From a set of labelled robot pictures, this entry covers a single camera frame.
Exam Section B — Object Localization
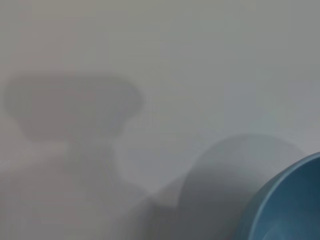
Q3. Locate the blue bowl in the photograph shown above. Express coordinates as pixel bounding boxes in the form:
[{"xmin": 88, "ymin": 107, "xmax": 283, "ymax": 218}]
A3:
[{"xmin": 239, "ymin": 151, "xmax": 320, "ymax": 240}]

